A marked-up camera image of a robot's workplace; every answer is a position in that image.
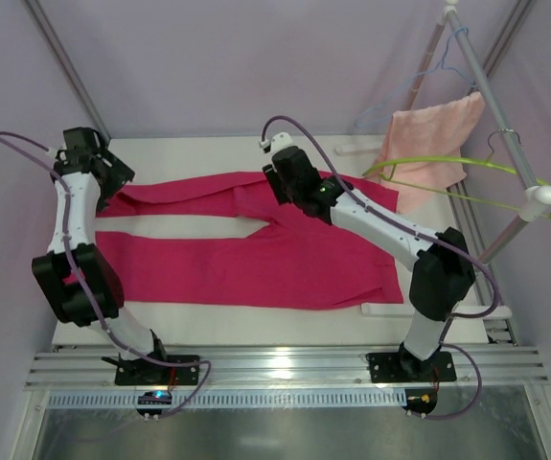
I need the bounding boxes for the pink trousers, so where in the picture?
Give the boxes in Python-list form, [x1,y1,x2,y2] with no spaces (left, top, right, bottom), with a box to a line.
[96,172,403,311]

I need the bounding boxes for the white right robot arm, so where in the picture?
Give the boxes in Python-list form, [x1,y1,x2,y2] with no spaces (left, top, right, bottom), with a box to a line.
[261,143,475,380]

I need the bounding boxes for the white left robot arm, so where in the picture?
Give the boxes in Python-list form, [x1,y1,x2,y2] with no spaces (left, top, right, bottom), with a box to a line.
[32,127,166,370]

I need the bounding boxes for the green plastic hanger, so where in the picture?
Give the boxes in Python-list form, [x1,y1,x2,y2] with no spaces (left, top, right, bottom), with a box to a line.
[362,155,524,214]

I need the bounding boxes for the light pink towel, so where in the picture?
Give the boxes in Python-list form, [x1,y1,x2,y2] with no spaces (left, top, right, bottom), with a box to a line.
[368,92,485,214]

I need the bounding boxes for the left electronics board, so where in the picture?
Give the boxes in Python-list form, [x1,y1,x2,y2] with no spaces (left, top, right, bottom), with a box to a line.
[135,390,172,422]

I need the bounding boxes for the electronics board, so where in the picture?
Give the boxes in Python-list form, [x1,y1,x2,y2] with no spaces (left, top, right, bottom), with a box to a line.
[402,387,438,418]
[135,390,172,422]

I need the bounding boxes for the right electronics board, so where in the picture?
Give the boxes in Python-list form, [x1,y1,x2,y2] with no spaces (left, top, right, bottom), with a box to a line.
[402,387,438,418]

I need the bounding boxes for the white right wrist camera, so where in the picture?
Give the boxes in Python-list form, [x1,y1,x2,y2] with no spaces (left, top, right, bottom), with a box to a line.
[259,132,295,154]

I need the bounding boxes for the aluminium front rail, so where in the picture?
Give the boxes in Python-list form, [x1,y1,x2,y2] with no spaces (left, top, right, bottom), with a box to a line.
[24,345,548,390]

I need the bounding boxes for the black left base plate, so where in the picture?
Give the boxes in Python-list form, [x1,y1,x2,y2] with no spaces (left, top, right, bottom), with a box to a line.
[103,355,200,386]

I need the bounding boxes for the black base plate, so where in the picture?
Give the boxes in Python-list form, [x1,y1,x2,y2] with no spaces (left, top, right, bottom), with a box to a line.
[365,351,457,383]
[103,355,200,386]

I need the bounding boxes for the blue wire hanger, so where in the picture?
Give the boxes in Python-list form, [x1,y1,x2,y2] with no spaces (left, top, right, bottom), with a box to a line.
[354,26,477,128]

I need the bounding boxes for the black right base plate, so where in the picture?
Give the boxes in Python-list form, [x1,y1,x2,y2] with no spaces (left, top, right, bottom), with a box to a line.
[365,351,457,383]

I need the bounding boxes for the slotted cable duct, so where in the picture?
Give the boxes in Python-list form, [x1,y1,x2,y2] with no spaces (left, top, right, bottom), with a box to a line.
[46,387,404,410]

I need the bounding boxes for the white clothes rack frame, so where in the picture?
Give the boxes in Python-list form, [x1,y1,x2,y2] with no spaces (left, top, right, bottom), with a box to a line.
[336,1,551,334]

